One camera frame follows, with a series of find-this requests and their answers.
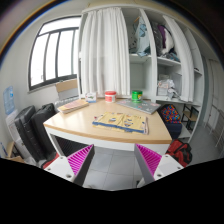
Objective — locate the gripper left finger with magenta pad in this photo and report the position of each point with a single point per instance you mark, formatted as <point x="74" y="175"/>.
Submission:
<point x="73" y="168"/>

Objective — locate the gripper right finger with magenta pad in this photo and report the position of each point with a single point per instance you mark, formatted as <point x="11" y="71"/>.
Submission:
<point x="154" y="166"/>

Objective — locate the red and black backpack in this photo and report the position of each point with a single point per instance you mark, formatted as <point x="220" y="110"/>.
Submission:
<point x="181" y="152"/>

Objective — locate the bin of colourful balls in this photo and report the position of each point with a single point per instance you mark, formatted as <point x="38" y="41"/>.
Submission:
<point x="171" y="119"/>

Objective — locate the grey laptop with stickers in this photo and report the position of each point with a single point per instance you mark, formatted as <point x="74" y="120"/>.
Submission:
<point x="144" y="106"/>

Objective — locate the wooden board with pink book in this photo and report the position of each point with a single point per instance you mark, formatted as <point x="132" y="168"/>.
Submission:
<point x="72" y="106"/>

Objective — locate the black suitcase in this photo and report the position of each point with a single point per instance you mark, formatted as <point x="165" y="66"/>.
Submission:
<point x="29" y="136"/>

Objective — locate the small white card box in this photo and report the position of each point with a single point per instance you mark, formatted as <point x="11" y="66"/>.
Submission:
<point x="91" y="97"/>

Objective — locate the green lidded jar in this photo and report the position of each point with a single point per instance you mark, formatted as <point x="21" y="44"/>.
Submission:
<point x="136" y="95"/>

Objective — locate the red lidded white jar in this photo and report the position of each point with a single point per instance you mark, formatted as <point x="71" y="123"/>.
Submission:
<point x="110" y="96"/>

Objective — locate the white bags on middle shelf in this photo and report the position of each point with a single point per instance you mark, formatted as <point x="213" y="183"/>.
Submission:
<point x="169" y="85"/>

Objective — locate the cardboard box by window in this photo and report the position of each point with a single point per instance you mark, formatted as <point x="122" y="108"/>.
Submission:
<point x="67" y="89"/>

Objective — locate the water dispenser with blue bottle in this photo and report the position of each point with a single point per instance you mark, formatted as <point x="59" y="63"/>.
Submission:
<point x="11" y="113"/>

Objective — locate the white curtain on shelf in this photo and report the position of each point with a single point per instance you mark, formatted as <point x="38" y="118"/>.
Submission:
<point x="104" y="53"/>

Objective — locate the white shelving unit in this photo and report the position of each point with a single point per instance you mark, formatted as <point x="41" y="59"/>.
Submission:
<point x="145" y="71"/>

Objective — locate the clothes pile on top shelf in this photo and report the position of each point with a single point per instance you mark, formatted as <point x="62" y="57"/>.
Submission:
<point x="139" y="42"/>

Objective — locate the small black frame stool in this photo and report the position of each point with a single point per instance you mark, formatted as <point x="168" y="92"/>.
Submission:
<point x="189" y="117"/>

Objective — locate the window with black frame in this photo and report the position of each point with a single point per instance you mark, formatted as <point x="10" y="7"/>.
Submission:
<point x="54" y="52"/>

